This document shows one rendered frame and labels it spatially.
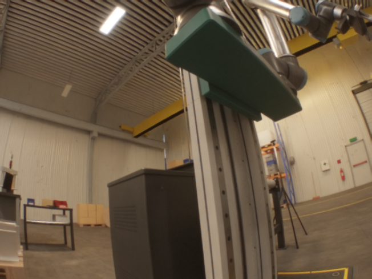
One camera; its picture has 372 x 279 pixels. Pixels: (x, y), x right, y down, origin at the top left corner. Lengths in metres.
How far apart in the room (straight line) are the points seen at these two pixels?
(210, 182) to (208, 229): 0.12
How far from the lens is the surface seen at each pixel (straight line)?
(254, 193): 0.70
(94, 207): 9.02
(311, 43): 8.75
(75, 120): 12.10
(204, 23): 0.42
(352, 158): 10.61
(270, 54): 0.95
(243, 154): 0.73
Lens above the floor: 0.72
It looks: 21 degrees up
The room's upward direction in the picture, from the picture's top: 6 degrees counter-clockwise
